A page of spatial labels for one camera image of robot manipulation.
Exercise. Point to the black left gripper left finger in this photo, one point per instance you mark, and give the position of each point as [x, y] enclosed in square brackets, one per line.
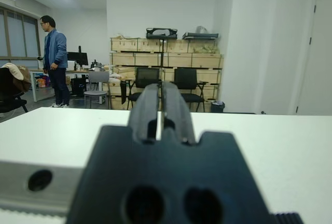
[141, 110]

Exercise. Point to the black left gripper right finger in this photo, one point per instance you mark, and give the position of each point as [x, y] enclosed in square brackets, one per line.
[176, 110]

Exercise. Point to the black hanging bag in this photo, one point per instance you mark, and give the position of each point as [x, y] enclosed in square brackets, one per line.
[123, 91]

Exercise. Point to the wooden crate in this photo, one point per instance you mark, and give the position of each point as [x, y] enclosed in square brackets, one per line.
[207, 75]
[115, 102]
[124, 44]
[122, 59]
[211, 91]
[179, 45]
[205, 60]
[129, 69]

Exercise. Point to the black padded chair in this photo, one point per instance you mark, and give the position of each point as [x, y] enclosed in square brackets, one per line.
[185, 78]

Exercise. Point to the black mesh-back chair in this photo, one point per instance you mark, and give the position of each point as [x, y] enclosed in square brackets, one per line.
[146, 75]

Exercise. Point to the black waste bin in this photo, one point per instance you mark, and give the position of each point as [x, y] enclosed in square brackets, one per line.
[217, 107]

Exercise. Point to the grey shell chair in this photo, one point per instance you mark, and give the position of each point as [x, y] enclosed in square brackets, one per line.
[98, 77]

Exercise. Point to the dark device on desk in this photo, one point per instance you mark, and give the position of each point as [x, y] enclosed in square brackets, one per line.
[96, 64]

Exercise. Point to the black computer tower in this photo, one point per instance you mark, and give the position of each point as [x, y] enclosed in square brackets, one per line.
[77, 86]

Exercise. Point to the crumpled packing paper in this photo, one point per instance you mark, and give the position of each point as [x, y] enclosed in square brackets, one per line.
[206, 49]

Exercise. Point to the black flat case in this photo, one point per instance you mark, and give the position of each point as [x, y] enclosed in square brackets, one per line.
[199, 36]

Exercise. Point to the black computer monitor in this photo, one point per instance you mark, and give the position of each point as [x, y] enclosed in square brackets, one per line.
[77, 58]

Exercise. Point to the white plastic bag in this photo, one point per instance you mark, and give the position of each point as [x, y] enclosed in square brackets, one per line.
[201, 29]

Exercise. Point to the pair of white sneakers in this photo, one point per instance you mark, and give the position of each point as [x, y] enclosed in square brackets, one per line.
[55, 50]

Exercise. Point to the beige brown coat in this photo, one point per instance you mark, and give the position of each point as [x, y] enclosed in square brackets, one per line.
[22, 78]

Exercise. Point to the black office chair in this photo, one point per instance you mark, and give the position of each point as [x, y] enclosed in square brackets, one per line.
[7, 86]

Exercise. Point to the brown framed window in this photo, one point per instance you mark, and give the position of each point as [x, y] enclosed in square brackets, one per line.
[15, 34]

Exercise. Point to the white door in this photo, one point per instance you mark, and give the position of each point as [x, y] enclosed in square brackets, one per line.
[316, 53]

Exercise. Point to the black open-frame case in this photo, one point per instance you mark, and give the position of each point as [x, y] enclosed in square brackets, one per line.
[149, 35]

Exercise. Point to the white frame desk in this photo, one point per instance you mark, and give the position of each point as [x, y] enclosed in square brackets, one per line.
[35, 86]

